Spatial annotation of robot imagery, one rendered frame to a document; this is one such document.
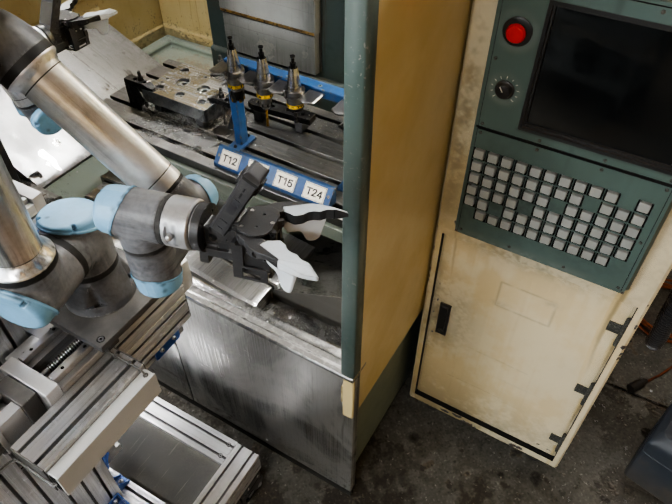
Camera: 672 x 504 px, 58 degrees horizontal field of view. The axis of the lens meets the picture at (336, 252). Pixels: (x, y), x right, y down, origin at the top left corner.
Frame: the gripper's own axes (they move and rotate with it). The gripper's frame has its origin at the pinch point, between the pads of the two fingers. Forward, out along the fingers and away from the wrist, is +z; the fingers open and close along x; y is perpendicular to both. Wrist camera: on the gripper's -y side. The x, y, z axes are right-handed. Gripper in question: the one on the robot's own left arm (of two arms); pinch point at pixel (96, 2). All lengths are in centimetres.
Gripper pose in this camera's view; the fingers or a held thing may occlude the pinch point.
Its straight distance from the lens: 189.9
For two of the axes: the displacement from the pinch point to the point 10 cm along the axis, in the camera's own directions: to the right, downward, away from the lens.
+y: 0.0, 7.0, 7.1
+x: 8.7, 3.5, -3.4
